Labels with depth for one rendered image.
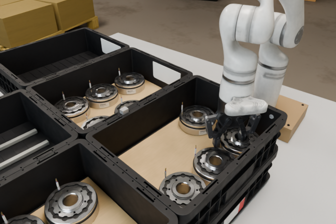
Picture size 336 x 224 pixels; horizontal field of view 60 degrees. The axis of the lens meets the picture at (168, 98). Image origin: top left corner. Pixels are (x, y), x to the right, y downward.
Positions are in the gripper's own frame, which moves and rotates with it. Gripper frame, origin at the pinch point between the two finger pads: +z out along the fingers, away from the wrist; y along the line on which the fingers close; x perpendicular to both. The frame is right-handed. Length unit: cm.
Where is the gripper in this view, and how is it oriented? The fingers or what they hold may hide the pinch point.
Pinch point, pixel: (228, 142)
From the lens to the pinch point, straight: 77.0
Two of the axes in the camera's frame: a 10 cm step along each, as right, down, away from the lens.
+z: 0.0, 8.3, 5.5
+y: -9.9, 0.9, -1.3
